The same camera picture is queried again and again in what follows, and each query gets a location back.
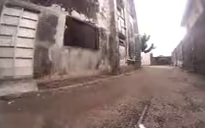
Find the tree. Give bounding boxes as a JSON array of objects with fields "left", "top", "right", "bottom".
[{"left": 140, "top": 32, "right": 156, "bottom": 54}]

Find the low wall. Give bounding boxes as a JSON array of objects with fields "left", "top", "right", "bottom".
[{"left": 140, "top": 52, "right": 173, "bottom": 66}]

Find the brown dirt road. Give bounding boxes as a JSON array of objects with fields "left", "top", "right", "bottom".
[{"left": 0, "top": 65, "right": 205, "bottom": 128}]

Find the pale concrete kerb strip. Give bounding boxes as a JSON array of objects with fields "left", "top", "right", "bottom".
[{"left": 0, "top": 68, "right": 138, "bottom": 98}]

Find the weathered grey concrete building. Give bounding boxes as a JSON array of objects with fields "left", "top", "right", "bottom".
[{"left": 0, "top": 0, "right": 143, "bottom": 81}]

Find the dark building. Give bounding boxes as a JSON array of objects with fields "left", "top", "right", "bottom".
[{"left": 171, "top": 0, "right": 205, "bottom": 78}]

